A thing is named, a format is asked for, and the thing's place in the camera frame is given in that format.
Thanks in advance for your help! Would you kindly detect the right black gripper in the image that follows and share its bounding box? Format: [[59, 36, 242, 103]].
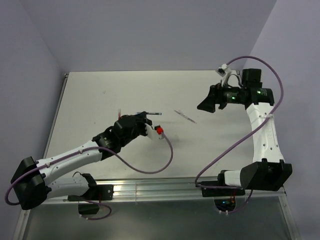
[[196, 79, 245, 113]]

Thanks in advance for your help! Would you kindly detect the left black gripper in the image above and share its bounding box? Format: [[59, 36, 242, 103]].
[[120, 111, 153, 147]]

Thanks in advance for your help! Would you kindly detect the blue pen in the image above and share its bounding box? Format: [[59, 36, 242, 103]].
[[136, 111, 163, 116]]

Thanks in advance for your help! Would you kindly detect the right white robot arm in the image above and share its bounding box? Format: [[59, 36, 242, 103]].
[[196, 64, 293, 195]]

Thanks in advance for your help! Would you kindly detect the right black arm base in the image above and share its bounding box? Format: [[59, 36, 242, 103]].
[[195, 180, 246, 212]]

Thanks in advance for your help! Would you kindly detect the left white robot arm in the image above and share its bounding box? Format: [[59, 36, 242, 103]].
[[10, 111, 153, 210]]

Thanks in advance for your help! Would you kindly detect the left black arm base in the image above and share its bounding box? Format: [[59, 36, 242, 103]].
[[67, 184, 114, 221]]

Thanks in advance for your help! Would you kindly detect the clear capped pen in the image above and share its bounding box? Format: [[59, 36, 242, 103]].
[[174, 110, 197, 124]]

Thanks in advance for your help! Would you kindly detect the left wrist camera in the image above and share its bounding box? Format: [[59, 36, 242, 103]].
[[145, 124, 164, 140]]

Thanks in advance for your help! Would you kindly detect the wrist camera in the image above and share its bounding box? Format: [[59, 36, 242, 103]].
[[145, 124, 164, 140], [216, 63, 233, 87]]

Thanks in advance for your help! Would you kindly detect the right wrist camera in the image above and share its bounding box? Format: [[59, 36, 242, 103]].
[[216, 63, 233, 87]]

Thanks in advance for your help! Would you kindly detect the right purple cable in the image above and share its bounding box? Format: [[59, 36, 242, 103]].
[[194, 56, 285, 214]]

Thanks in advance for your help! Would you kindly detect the aluminium mounting rail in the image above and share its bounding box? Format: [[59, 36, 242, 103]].
[[42, 177, 287, 205]]

